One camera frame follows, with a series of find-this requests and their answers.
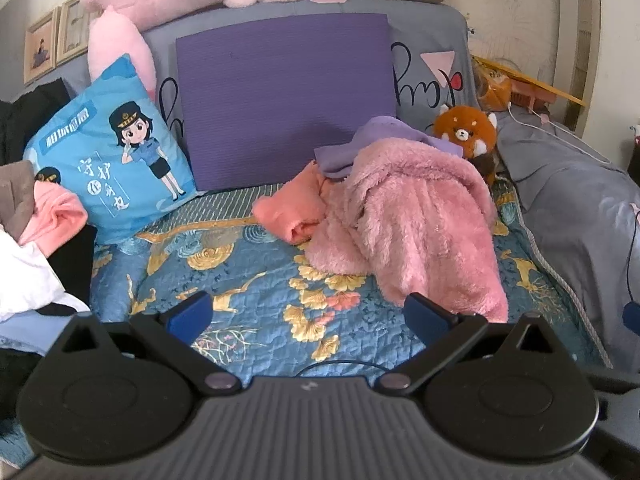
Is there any white cloth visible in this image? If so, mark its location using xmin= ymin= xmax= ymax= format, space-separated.
xmin=0 ymin=220 xmax=91 ymax=323

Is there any blue floral quilt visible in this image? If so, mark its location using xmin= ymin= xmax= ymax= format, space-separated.
xmin=0 ymin=180 xmax=613 ymax=466

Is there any purple mat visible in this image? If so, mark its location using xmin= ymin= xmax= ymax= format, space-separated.
xmin=175 ymin=12 xmax=398 ymax=192

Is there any thin black cable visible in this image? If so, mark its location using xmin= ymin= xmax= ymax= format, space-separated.
xmin=295 ymin=360 xmax=388 ymax=378

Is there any grey blanket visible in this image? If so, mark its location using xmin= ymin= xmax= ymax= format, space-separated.
xmin=492 ymin=110 xmax=640 ymax=368

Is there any red panda plush toy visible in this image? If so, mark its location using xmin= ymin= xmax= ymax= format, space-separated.
xmin=432 ymin=104 xmax=500 ymax=186

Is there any yellow wooden rack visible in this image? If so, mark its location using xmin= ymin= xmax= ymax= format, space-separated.
xmin=472 ymin=55 xmax=588 ymax=111

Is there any framed picture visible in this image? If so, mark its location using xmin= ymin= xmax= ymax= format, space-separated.
xmin=23 ymin=7 xmax=61 ymax=86
xmin=55 ymin=0 xmax=103 ymax=66

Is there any black garment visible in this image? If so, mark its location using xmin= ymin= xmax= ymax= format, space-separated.
xmin=0 ymin=77 xmax=76 ymax=166

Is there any orange bag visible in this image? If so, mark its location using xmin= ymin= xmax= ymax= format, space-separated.
xmin=472 ymin=57 xmax=513 ymax=111

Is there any salmon garment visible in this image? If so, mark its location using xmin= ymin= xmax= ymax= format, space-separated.
xmin=252 ymin=160 xmax=333 ymax=247

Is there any brown cloth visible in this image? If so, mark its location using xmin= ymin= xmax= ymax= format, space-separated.
xmin=0 ymin=160 xmax=38 ymax=238

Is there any light blue cloth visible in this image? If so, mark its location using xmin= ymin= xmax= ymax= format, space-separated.
xmin=0 ymin=310 xmax=76 ymax=356

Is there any blue cartoon pillow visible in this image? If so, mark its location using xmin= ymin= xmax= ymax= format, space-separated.
xmin=24 ymin=54 xmax=206 ymax=245

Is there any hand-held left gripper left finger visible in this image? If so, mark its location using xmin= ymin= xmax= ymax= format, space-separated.
xmin=50 ymin=291 xmax=242 ymax=395

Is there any white cable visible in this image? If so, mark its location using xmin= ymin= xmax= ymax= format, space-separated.
xmin=505 ymin=102 xmax=611 ymax=163

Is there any pink fluffy garment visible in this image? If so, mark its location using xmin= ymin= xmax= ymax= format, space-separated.
xmin=306 ymin=136 xmax=510 ymax=323

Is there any lavender garment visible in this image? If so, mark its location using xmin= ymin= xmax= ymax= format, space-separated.
xmin=314 ymin=116 xmax=466 ymax=181

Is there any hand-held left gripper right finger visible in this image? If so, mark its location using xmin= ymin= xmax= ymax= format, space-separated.
xmin=374 ymin=292 xmax=566 ymax=395

